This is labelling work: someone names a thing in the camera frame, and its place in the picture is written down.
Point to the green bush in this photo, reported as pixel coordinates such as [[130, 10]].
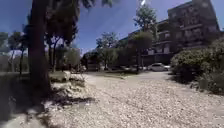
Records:
[[200, 65]]

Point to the white car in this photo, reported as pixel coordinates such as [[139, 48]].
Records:
[[158, 67]]

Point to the row of trees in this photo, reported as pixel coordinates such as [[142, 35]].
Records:
[[100, 53]]

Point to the pale gravel path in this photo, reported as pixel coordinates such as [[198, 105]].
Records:
[[133, 103]]

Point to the tall slender tree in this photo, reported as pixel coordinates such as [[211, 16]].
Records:
[[144, 33]]

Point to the large dark tree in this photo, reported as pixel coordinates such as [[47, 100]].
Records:
[[38, 53]]

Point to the multi-storey building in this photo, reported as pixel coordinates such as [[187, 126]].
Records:
[[186, 30]]

